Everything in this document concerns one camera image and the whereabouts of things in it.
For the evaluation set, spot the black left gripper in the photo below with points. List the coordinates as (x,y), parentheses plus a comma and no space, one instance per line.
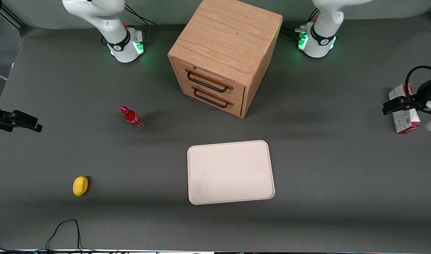
(420,92)

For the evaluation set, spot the red cookie box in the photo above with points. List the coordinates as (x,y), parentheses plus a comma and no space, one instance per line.
(407,121)

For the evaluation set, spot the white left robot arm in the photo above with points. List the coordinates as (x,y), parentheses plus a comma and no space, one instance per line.
(319,42)

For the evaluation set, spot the cream plastic tray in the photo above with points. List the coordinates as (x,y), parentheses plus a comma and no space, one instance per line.
(229,173)

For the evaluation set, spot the yellow lemon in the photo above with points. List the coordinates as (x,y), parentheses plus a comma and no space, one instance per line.
(80,186)

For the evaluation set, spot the red cola bottle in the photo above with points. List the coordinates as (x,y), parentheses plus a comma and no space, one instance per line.
(132,117)

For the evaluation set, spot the wooden drawer cabinet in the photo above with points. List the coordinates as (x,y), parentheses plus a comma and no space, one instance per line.
(226,38)

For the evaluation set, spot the black frame bar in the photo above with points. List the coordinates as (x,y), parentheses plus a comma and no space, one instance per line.
(12,17)

